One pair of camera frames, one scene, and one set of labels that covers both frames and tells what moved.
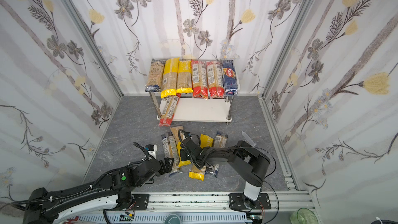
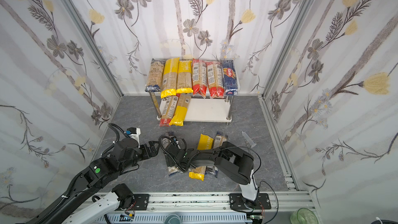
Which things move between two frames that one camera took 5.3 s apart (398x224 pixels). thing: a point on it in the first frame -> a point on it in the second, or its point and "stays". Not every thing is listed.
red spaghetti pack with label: [199, 79] stays
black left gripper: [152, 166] -> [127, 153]
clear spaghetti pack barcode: [220, 140] stays
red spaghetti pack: [215, 79] stays
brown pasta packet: [155, 79] stays
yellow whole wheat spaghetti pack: [174, 131] -> [178, 120]
